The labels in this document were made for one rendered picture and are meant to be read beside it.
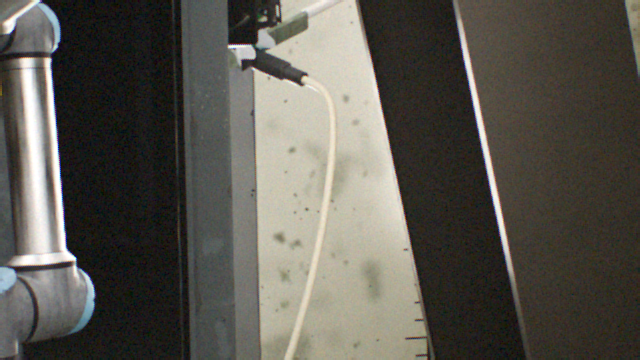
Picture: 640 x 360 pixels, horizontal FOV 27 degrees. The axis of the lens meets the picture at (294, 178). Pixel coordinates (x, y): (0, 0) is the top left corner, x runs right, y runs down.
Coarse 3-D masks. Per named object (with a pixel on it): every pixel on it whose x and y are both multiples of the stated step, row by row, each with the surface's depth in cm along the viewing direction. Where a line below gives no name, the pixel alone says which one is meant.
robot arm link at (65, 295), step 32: (32, 32) 289; (0, 64) 291; (32, 64) 290; (32, 96) 289; (32, 128) 289; (32, 160) 289; (32, 192) 289; (32, 224) 289; (32, 256) 289; (64, 256) 291; (32, 288) 285; (64, 288) 290; (64, 320) 290
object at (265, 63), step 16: (320, 0) 288; (336, 0) 289; (288, 16) 280; (304, 16) 281; (272, 32) 275; (288, 32) 278; (256, 48) 270; (256, 64) 267; (272, 64) 264; (288, 64) 264; (288, 80) 263
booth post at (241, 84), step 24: (240, 72) 359; (240, 96) 359; (240, 120) 360; (240, 144) 360; (240, 168) 360; (240, 192) 361; (240, 216) 361; (240, 240) 361; (240, 264) 361; (240, 288) 362; (240, 312) 362; (240, 336) 362
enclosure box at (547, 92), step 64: (384, 0) 315; (448, 0) 319; (512, 0) 259; (576, 0) 263; (384, 64) 316; (448, 64) 320; (512, 64) 260; (576, 64) 264; (384, 128) 315; (448, 128) 321; (512, 128) 261; (576, 128) 264; (448, 192) 322; (512, 192) 261; (576, 192) 265; (448, 256) 323; (512, 256) 262; (576, 256) 266; (448, 320) 324; (512, 320) 328; (576, 320) 267
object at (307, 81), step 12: (312, 84) 259; (324, 96) 258; (336, 120) 257; (336, 132) 257; (336, 144) 258; (324, 192) 259; (324, 204) 259; (324, 216) 259; (324, 228) 260; (312, 264) 262; (312, 276) 262; (312, 288) 263; (300, 312) 264; (300, 324) 265; (288, 348) 267
